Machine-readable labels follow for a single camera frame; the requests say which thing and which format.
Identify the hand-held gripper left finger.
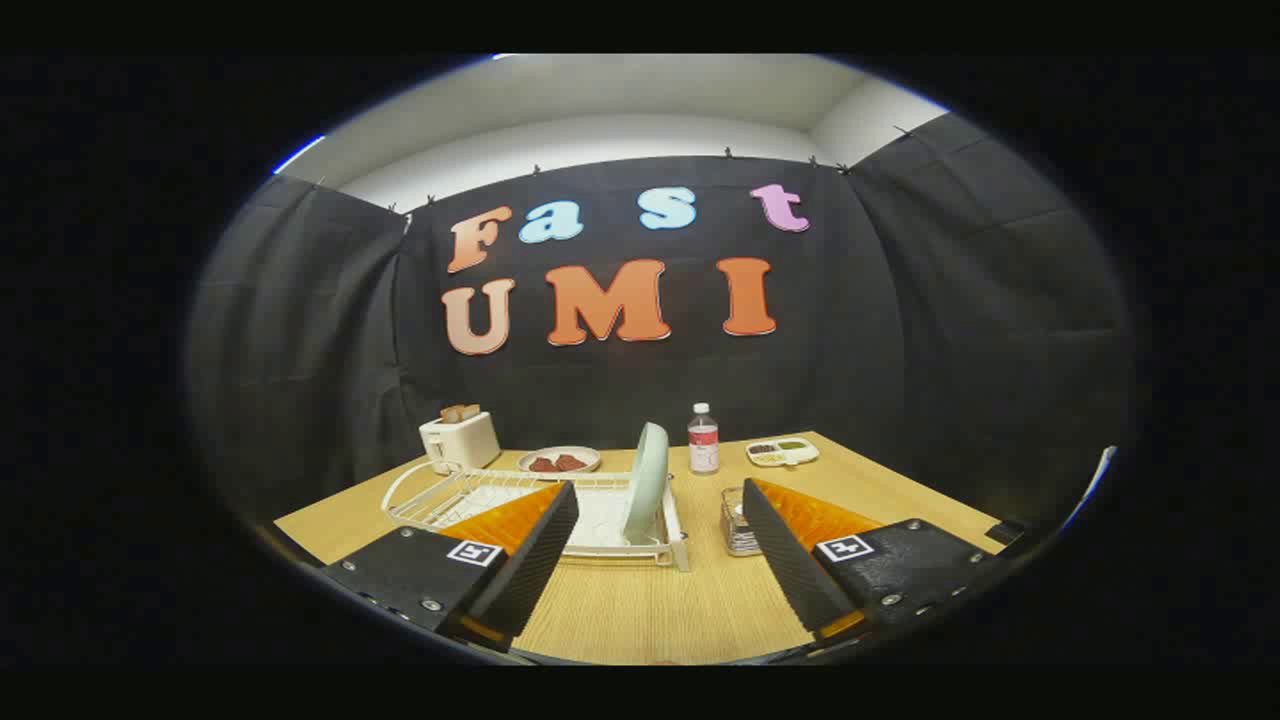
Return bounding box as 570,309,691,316
318,481,580,653

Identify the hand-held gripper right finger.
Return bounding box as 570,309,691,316
742,478,1011,643

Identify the white divided snack tray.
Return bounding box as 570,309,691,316
745,437,821,469

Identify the metal wire basket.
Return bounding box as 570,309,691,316
720,487,766,558

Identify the mint green plate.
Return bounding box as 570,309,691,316
622,422,670,546

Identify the white wire dish rack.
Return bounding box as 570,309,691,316
381,460,691,573

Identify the white ribbed drip tray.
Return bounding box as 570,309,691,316
440,485,661,551

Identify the black backdrop cloth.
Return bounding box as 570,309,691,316
188,112,1136,531

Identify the white toaster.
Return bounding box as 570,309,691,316
419,410,502,475

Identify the white flat board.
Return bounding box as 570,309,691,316
1060,445,1118,531

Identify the clear bottle with red label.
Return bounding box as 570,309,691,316
687,403,721,475

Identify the small white dish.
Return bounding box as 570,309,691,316
517,445,602,475

